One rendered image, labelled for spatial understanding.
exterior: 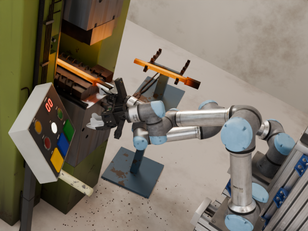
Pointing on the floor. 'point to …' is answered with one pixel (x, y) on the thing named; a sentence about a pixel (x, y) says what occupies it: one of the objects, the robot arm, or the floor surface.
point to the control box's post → (29, 189)
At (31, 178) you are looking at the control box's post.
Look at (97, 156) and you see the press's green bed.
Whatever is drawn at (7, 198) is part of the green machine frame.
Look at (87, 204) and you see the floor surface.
